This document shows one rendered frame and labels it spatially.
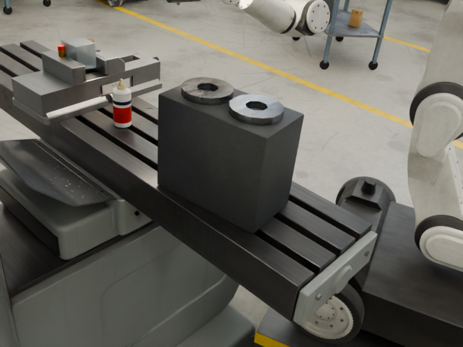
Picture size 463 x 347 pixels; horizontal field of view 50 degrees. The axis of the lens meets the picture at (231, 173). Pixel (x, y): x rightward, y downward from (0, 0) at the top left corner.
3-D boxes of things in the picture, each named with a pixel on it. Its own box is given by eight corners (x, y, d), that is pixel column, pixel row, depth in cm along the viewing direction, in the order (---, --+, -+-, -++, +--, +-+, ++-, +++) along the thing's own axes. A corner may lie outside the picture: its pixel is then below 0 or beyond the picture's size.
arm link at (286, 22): (235, 14, 117) (288, 45, 129) (263, 16, 109) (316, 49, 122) (251, -29, 116) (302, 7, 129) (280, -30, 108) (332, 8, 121)
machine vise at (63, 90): (128, 70, 139) (127, 32, 133) (164, 87, 131) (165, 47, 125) (11, 102, 116) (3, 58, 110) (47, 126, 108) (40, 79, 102)
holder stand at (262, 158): (196, 160, 102) (202, 68, 91) (288, 203, 92) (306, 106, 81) (156, 184, 93) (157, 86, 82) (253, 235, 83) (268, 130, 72)
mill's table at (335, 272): (33, 61, 158) (29, 37, 154) (373, 261, 92) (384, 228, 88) (-41, 77, 143) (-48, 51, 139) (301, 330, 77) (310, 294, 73)
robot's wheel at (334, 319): (355, 341, 132) (373, 288, 121) (351, 355, 128) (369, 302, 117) (285, 313, 138) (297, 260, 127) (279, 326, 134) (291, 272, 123)
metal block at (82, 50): (81, 60, 120) (79, 36, 117) (96, 67, 117) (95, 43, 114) (63, 64, 117) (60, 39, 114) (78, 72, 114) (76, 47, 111)
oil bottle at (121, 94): (124, 118, 114) (122, 74, 108) (135, 124, 112) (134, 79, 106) (109, 123, 112) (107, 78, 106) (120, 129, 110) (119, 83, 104)
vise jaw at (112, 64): (94, 56, 127) (93, 40, 124) (125, 71, 120) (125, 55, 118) (74, 60, 123) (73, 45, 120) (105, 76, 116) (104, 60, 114)
